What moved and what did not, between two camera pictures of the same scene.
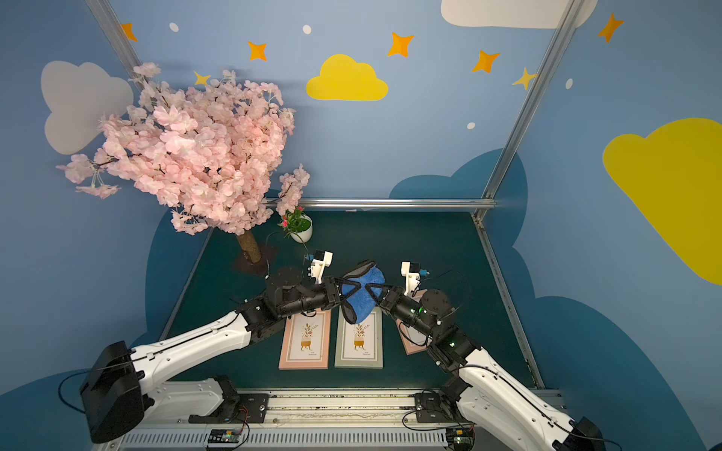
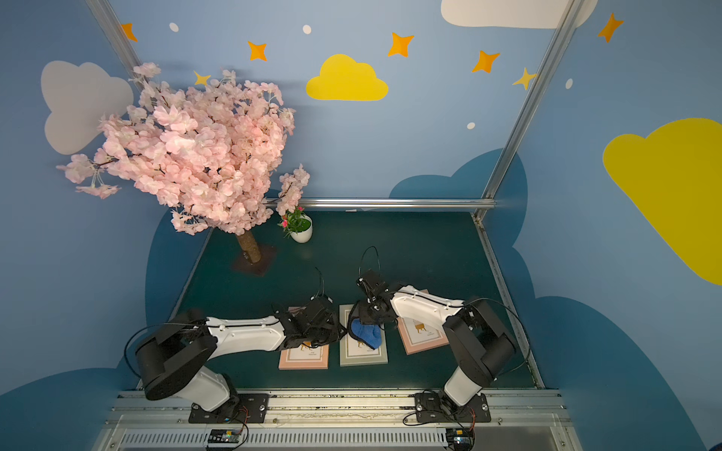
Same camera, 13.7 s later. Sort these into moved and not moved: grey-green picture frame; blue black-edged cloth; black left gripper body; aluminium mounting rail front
Moved: blue black-edged cloth; black left gripper body
Not moved: aluminium mounting rail front; grey-green picture frame
